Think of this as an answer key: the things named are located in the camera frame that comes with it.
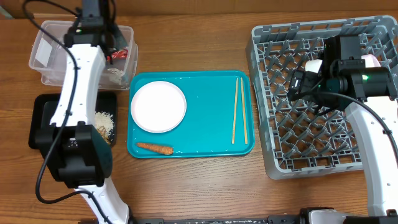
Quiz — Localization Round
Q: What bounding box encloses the red snack wrapper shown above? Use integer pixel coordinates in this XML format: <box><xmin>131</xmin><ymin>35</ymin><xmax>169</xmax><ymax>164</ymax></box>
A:
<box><xmin>107</xmin><ymin>48</ymin><xmax>129</xmax><ymax>61</ymax></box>

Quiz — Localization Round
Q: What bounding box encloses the white tissue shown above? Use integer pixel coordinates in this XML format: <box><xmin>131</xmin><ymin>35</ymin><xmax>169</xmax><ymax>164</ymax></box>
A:
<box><xmin>107</xmin><ymin>68</ymin><xmax>124</xmax><ymax>85</ymax></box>

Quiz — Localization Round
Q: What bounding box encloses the food scraps and rice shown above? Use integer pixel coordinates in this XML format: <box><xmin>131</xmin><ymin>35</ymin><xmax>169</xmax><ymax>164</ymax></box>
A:
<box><xmin>95</xmin><ymin>111</ymin><xmax>114</xmax><ymax>145</ymax></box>

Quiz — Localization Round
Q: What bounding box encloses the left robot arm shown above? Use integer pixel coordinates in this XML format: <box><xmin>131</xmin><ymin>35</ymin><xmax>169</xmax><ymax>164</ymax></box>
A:
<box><xmin>35</xmin><ymin>1</ymin><xmax>134</xmax><ymax>223</ymax></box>

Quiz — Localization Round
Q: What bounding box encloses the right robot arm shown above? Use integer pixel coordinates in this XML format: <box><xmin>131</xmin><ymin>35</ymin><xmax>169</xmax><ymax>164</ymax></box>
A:
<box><xmin>287</xmin><ymin>35</ymin><xmax>397</xmax><ymax>223</ymax></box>

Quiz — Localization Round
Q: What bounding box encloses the grey dishwasher rack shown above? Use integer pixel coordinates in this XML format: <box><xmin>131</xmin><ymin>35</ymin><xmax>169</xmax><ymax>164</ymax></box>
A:
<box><xmin>246</xmin><ymin>16</ymin><xmax>397</xmax><ymax>180</ymax></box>

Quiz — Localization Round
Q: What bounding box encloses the clear plastic bin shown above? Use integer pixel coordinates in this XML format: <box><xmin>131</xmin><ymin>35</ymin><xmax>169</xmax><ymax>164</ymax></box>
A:
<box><xmin>29</xmin><ymin>21</ymin><xmax>138</xmax><ymax>90</ymax></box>

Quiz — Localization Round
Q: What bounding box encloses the pink plate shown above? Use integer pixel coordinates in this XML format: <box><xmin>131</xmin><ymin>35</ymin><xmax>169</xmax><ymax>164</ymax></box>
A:
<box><xmin>130</xmin><ymin>81</ymin><xmax>187</xmax><ymax>134</ymax></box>

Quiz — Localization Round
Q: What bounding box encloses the teal serving tray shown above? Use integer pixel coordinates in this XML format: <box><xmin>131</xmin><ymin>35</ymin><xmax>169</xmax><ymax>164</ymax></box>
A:
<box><xmin>127</xmin><ymin>70</ymin><xmax>255</xmax><ymax>159</ymax></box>

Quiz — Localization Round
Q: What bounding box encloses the black tray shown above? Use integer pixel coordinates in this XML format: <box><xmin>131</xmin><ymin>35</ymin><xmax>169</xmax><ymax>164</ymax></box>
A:
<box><xmin>28</xmin><ymin>91</ymin><xmax>118</xmax><ymax>149</ymax></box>

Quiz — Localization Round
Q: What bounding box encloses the orange carrot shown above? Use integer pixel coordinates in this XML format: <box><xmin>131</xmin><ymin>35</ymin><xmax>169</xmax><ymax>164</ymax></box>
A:
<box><xmin>136</xmin><ymin>142</ymin><xmax>174</xmax><ymax>156</ymax></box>

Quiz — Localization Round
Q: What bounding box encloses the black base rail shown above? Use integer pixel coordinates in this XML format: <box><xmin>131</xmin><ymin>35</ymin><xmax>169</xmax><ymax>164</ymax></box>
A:
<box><xmin>127</xmin><ymin>207</ymin><xmax>397</xmax><ymax>224</ymax></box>

